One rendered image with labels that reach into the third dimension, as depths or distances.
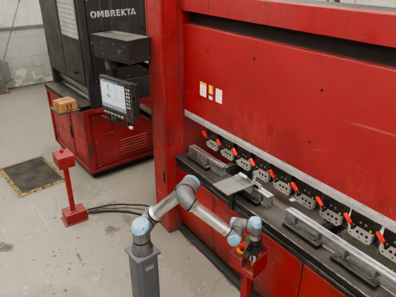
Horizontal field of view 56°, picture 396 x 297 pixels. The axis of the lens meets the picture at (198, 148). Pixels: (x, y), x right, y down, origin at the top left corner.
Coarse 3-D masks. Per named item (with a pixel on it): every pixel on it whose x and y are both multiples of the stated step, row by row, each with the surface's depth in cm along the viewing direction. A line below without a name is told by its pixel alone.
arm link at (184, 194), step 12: (180, 192) 222; (192, 192) 224; (180, 204) 222; (192, 204) 219; (204, 216) 220; (216, 216) 222; (216, 228) 221; (228, 228) 221; (240, 228) 226; (228, 240) 220; (240, 240) 223
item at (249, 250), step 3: (249, 243) 237; (252, 243) 237; (255, 243) 236; (249, 246) 236; (252, 246) 236; (255, 246) 235; (246, 249) 236; (249, 249) 235; (252, 249) 235; (243, 252) 236; (246, 252) 235; (249, 252) 234; (252, 252) 235; (243, 255) 235; (246, 255) 234; (249, 255) 233; (246, 258) 233
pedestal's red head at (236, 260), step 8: (232, 256) 249; (240, 256) 245; (264, 256) 244; (232, 264) 251; (240, 264) 245; (248, 264) 249; (256, 264) 240; (264, 264) 248; (240, 272) 248; (248, 272) 243; (256, 272) 243
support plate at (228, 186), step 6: (222, 180) 288; (228, 180) 288; (234, 180) 288; (240, 180) 288; (246, 180) 288; (216, 186) 281; (222, 186) 281; (228, 186) 281; (234, 186) 281; (240, 186) 281; (246, 186) 281; (228, 192) 274; (234, 192) 274
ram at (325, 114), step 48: (192, 48) 303; (240, 48) 255; (288, 48) 220; (192, 96) 321; (240, 96) 268; (288, 96) 230; (336, 96) 201; (384, 96) 179; (240, 144) 282; (288, 144) 240; (336, 144) 209; (384, 144) 185; (384, 192) 192
